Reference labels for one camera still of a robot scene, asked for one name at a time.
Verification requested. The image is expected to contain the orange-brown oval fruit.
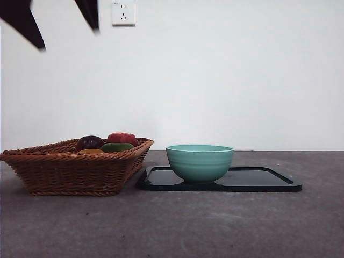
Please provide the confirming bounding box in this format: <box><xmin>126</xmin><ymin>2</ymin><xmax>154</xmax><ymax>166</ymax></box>
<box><xmin>77</xmin><ymin>148</ymin><xmax>105</xmax><ymax>155</ymax></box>

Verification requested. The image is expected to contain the dark rectangular tray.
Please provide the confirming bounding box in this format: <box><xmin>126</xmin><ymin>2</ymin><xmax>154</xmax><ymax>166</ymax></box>
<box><xmin>137</xmin><ymin>166</ymin><xmax>303</xmax><ymax>192</ymax></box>

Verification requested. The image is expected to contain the white wall socket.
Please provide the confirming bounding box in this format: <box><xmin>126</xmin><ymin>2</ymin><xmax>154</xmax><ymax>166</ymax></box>
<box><xmin>112</xmin><ymin>1</ymin><xmax>136</xmax><ymax>27</ymax></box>

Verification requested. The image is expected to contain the dark purple round fruit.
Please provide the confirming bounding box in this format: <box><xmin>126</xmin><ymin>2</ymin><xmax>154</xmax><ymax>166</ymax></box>
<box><xmin>75</xmin><ymin>135</ymin><xmax>104</xmax><ymax>153</ymax></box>

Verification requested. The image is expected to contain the teal ribbed bowl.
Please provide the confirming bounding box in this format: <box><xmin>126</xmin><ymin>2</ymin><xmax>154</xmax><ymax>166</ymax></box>
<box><xmin>166</xmin><ymin>144</ymin><xmax>235</xmax><ymax>185</ymax></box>

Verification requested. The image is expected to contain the red round fruit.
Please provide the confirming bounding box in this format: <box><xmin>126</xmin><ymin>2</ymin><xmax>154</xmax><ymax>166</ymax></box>
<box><xmin>106</xmin><ymin>132</ymin><xmax>137</xmax><ymax>147</ymax></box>

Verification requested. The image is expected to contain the brown wicker basket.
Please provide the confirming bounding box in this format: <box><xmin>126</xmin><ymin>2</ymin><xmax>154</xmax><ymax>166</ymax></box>
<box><xmin>0</xmin><ymin>137</ymin><xmax>154</xmax><ymax>197</ymax></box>

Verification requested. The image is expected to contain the green oval fruit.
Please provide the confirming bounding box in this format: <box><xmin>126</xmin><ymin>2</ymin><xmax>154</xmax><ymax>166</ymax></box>
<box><xmin>99</xmin><ymin>142</ymin><xmax>134</xmax><ymax>154</ymax></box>

